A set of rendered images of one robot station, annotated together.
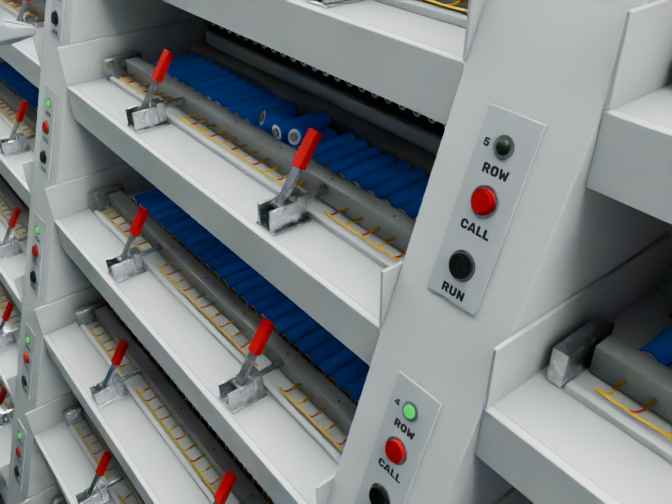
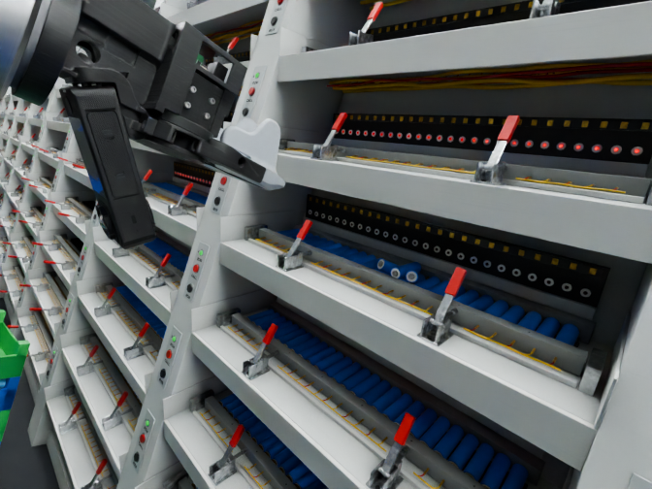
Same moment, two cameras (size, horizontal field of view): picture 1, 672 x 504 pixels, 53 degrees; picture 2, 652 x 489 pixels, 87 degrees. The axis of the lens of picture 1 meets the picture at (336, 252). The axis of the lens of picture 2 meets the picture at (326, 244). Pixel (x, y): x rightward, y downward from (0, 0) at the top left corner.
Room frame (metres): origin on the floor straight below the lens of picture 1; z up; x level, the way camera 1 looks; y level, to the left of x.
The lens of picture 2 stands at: (0.16, 0.23, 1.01)
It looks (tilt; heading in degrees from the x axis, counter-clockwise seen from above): 2 degrees down; 356
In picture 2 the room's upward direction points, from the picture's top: 18 degrees clockwise
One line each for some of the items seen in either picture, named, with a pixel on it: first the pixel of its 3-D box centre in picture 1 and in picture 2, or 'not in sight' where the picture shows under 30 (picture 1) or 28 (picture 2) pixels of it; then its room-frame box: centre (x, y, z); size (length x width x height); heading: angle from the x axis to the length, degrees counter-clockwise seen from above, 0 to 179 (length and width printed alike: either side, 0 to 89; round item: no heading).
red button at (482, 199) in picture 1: (485, 201); not in sight; (0.39, -0.08, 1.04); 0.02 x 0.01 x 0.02; 46
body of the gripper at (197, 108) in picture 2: not in sight; (142, 83); (0.42, 0.38, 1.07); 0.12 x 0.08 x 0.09; 136
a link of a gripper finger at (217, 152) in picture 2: not in sight; (216, 154); (0.45, 0.32, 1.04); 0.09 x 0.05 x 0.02; 136
